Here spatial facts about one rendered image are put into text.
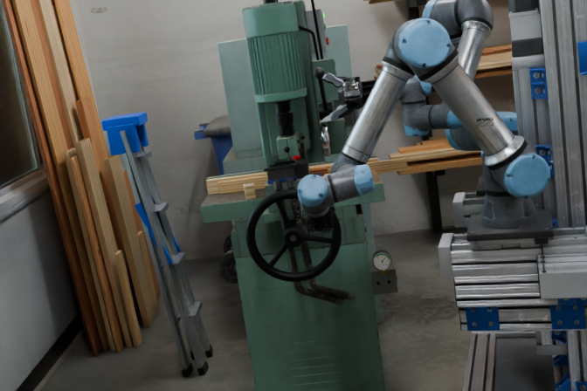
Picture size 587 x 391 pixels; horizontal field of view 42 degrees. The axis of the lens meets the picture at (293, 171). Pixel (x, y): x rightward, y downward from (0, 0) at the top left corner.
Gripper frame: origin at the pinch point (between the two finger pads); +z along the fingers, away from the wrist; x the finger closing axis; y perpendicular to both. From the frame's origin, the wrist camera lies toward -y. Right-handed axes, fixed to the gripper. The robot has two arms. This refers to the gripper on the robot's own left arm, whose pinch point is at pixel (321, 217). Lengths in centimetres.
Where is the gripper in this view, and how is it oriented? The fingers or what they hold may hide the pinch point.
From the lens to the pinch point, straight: 223.4
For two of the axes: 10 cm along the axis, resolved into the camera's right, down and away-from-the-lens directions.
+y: 1.0, 9.4, -3.4
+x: 9.9, -1.3, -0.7
